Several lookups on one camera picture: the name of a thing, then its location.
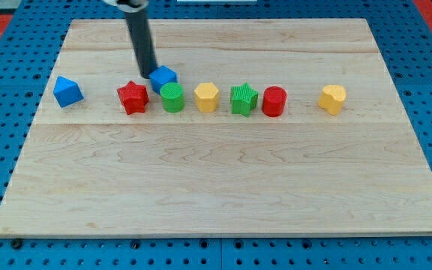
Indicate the blue pentagon block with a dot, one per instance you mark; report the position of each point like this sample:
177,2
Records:
66,91

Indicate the green cylinder block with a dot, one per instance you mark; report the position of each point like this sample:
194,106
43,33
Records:
172,95

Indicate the red cylinder block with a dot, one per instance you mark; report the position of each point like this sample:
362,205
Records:
274,100

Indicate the green star block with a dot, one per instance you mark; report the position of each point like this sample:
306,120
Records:
243,99

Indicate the light wooden board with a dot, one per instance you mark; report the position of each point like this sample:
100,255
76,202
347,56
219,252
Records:
90,171

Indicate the yellow hexagon block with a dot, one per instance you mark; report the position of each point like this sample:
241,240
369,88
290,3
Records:
206,97

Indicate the yellow heart block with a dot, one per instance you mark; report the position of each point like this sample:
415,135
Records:
332,99

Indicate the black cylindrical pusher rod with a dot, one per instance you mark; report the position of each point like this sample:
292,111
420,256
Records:
141,37

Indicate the red star block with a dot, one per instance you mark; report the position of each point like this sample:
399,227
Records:
133,97

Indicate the blue cube block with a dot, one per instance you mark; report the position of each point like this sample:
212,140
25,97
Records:
161,76

